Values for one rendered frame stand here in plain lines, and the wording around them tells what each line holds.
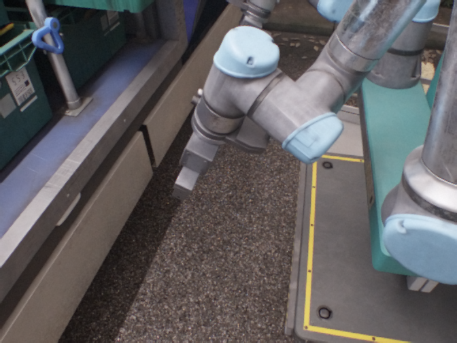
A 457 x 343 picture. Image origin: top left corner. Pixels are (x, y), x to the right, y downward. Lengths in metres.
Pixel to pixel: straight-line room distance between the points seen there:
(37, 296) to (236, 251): 0.78
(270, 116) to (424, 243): 0.23
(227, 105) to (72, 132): 0.61
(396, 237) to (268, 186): 1.24
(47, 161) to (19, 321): 0.37
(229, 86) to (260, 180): 1.23
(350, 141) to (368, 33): 1.47
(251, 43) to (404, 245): 0.30
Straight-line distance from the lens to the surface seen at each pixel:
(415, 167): 0.42
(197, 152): 0.55
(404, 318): 1.06
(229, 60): 0.44
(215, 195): 1.60
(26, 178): 0.94
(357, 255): 1.10
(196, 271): 1.40
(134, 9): 0.91
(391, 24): 0.48
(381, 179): 0.74
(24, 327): 0.94
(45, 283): 0.94
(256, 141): 0.55
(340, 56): 0.51
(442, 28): 1.77
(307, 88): 0.47
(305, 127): 0.44
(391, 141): 0.83
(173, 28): 1.36
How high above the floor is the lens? 1.23
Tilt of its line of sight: 46 degrees down
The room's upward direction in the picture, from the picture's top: 2 degrees counter-clockwise
